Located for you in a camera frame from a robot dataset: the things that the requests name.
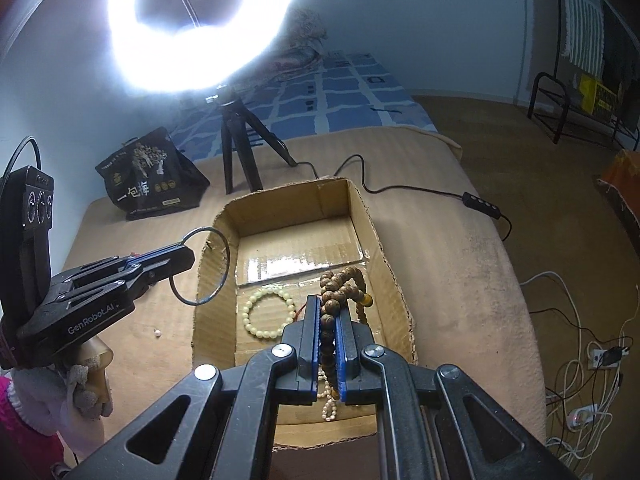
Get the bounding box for thin black bangle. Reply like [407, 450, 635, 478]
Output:
[168, 226, 231, 308]

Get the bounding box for white pearl strand necklace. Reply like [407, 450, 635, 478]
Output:
[316, 366, 340, 424]

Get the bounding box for cream bead bracelet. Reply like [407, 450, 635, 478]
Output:
[242, 286, 298, 340]

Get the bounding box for brown wooden bead necklace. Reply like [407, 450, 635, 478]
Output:
[316, 265, 376, 386]

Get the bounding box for gloved left hand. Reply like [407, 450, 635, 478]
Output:
[8, 337, 114, 457]

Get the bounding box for black snack bag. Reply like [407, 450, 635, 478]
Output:
[96, 127, 210, 221]

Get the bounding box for cardboard box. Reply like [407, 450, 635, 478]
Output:
[191, 175, 420, 450]

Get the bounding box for black tripod stand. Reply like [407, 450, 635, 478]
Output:
[206, 84, 298, 195]

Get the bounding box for blue patterned bed sheet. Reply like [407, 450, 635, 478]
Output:
[169, 51, 442, 164]

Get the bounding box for folded floral quilt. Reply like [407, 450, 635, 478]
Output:
[279, 6, 328, 52]

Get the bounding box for orange cloth covered furniture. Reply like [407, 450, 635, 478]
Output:
[596, 150, 640, 245]

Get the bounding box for black metal clothes rack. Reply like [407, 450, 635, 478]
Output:
[527, 0, 639, 151]

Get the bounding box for yellow box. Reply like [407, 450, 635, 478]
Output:
[578, 74, 617, 122]

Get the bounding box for white striped hanging towel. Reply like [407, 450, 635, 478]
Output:
[561, 0, 605, 78]

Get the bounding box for white power strip and cables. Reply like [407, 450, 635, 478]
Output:
[519, 270, 640, 476]

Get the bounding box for white ring light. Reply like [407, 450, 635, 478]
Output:
[106, 0, 293, 93]

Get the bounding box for black power cable with switch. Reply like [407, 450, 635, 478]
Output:
[294, 153, 514, 242]

